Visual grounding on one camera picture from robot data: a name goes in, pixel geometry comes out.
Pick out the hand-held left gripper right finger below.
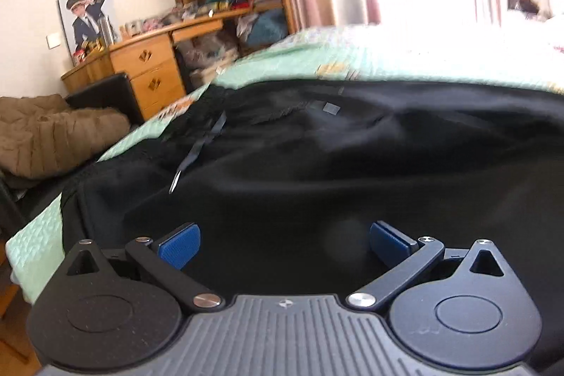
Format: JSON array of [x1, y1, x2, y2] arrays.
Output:
[[346, 221, 514, 309]]

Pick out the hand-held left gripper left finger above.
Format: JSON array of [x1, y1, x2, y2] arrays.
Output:
[[55, 222, 224, 312]]

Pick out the black pants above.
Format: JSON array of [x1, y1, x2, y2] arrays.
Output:
[[59, 80, 564, 361]]

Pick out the black chair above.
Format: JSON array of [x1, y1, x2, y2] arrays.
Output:
[[0, 71, 147, 241]]

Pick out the wooden desk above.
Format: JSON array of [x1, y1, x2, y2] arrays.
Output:
[[61, 7, 253, 120]]

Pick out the green quilted bedspread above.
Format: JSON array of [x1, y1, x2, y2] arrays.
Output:
[[6, 23, 564, 307]]

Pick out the clear plastic bag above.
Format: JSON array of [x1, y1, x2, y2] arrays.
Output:
[[175, 36, 241, 82]]

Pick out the blue bag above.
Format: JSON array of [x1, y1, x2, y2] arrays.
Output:
[[246, 7, 290, 47]]

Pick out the poster of uniformed child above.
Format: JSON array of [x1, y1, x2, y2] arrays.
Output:
[[56, 0, 123, 67]]

